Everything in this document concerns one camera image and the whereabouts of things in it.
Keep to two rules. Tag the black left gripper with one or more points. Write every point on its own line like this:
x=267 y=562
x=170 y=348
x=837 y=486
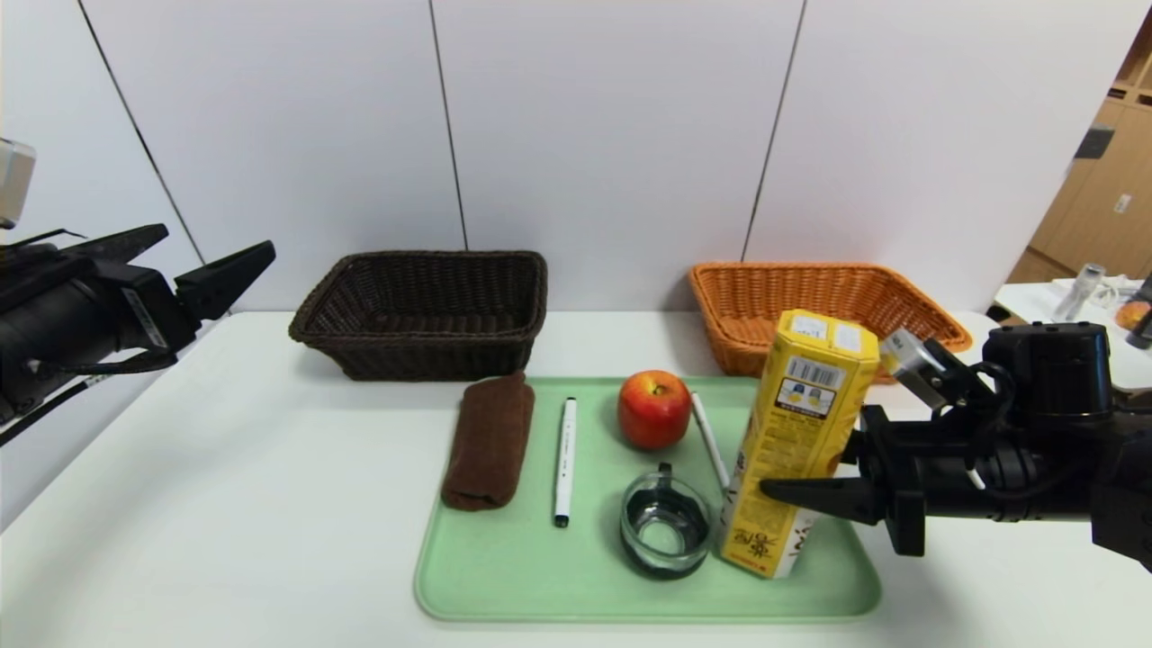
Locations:
x=147 y=309

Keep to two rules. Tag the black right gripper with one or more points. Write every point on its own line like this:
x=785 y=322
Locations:
x=900 y=486

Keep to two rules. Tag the yellow snack box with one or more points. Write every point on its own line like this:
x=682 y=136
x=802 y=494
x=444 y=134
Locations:
x=792 y=432

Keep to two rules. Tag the thin white pen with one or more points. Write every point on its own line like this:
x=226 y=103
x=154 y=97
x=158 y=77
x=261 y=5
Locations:
x=709 y=441

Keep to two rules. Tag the red apple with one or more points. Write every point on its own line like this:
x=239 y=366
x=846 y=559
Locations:
x=652 y=409

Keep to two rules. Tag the thick white marker pen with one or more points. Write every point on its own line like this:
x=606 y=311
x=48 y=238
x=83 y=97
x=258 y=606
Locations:
x=565 y=459

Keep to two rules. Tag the brown towel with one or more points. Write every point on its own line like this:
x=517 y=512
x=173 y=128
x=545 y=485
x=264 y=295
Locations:
x=490 y=441

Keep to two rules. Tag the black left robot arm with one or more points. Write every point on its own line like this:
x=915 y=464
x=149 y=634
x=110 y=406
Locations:
x=45 y=333

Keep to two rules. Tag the orange wicker basket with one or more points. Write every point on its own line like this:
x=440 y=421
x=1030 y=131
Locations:
x=747 y=306

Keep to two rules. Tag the dark brown wicker basket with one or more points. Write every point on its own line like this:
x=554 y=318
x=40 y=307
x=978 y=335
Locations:
x=423 y=315

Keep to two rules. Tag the clear glass cup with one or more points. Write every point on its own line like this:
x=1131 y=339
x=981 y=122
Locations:
x=664 y=526

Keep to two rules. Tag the white background table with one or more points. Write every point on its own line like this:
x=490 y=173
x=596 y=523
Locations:
x=1035 y=301

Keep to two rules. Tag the light green plastic tray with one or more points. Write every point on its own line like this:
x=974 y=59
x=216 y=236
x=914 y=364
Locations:
x=513 y=567

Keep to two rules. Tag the clear plastic bottle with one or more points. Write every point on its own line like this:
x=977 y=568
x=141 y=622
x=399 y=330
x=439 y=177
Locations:
x=1080 y=292

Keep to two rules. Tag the orange round fruit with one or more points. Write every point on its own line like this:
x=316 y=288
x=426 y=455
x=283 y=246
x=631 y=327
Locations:
x=1132 y=315

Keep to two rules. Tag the black device on table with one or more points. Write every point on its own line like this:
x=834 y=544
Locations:
x=1143 y=324

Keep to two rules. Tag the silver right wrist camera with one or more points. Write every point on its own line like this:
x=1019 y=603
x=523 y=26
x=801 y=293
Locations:
x=907 y=355

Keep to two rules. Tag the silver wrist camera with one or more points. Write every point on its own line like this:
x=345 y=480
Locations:
x=907 y=355
x=13 y=180

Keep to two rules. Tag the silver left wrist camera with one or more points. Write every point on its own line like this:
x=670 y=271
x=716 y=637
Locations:
x=13 y=180

